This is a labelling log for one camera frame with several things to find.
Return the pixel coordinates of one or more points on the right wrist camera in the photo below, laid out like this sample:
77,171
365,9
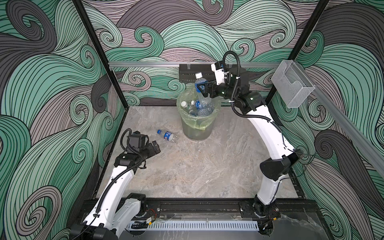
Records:
218,70

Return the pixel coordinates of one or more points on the black right frame post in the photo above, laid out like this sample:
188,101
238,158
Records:
309,27

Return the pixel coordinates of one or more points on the grey mesh waste bin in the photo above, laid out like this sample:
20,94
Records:
195,134

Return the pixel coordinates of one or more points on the aluminium rear rail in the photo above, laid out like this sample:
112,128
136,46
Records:
151,64

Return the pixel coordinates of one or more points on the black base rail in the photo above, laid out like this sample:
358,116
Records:
164,208

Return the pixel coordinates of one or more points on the aluminium right rail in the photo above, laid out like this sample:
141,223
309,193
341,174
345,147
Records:
332,98

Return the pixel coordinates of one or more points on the clear bottle green white label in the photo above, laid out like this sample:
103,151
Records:
188,108

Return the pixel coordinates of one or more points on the black frame post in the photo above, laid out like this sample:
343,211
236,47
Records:
309,27
100,52

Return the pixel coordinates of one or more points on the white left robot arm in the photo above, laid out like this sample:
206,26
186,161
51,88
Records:
106,221

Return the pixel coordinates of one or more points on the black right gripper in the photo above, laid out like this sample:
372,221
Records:
212,84

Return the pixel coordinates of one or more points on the clear acrylic wall holder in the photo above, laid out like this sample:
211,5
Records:
292,83

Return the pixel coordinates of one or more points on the aluminium rail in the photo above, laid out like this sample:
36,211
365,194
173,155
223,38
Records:
151,64
332,98

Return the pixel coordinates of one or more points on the Pepsi bottle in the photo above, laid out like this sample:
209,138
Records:
203,109
167,135

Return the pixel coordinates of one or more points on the white slotted cable duct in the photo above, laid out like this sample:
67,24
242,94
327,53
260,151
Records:
199,226

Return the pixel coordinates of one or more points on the black left frame post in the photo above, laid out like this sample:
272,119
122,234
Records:
100,52

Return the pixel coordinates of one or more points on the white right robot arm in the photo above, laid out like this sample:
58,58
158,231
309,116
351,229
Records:
251,105

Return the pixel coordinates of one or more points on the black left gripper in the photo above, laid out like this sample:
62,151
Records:
151,151

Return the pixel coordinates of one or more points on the white cap blue label bottle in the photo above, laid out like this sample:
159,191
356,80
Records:
200,88

